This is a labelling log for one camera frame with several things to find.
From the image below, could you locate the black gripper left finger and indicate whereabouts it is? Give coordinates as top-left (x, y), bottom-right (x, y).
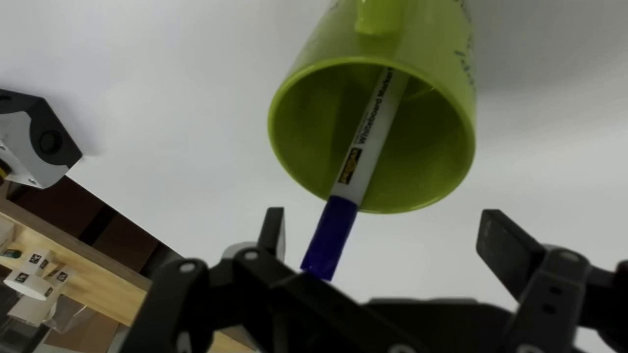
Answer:
top-left (115, 205), bottom-right (420, 353)

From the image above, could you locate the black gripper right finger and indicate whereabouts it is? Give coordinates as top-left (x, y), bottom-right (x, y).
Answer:
top-left (472, 207), bottom-right (628, 353)

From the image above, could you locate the white marker with blue cap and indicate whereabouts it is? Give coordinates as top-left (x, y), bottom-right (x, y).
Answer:
top-left (300, 64), bottom-right (412, 282)

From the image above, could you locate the lime green ceramic mug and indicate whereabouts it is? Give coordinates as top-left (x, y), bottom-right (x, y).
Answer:
top-left (266, 0), bottom-right (478, 215)

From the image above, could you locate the white block with tag markers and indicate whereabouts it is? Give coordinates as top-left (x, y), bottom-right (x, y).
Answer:
top-left (1, 248), bottom-right (74, 303)

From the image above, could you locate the white black hexagonal device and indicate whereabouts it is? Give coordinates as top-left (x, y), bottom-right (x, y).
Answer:
top-left (0, 87), bottom-right (84, 191)

